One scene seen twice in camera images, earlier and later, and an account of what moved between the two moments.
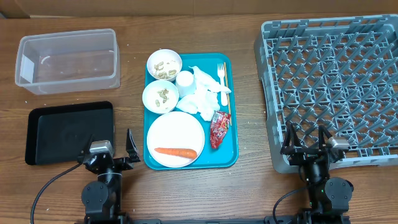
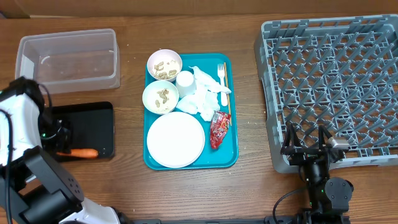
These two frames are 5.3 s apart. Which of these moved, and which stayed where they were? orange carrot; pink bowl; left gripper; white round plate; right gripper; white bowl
Moved: left gripper; orange carrot
Stayed: right gripper; pink bowl; white bowl; white round plate
